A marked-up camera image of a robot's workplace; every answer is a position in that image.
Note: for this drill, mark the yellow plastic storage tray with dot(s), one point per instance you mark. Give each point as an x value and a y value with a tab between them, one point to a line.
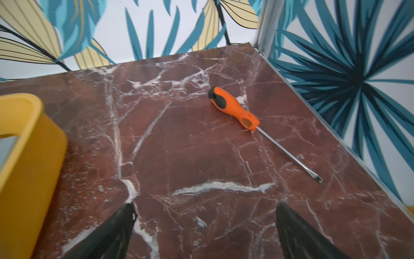
30	174

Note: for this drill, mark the right aluminium corner post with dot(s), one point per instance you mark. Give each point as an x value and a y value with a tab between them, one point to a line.
268	23

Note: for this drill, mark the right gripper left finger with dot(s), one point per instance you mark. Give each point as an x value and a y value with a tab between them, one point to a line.
110	240

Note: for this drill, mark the orange screwdriver right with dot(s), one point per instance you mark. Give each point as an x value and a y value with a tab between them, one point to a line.
228	104

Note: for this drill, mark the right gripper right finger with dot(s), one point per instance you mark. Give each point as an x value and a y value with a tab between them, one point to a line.
299	240

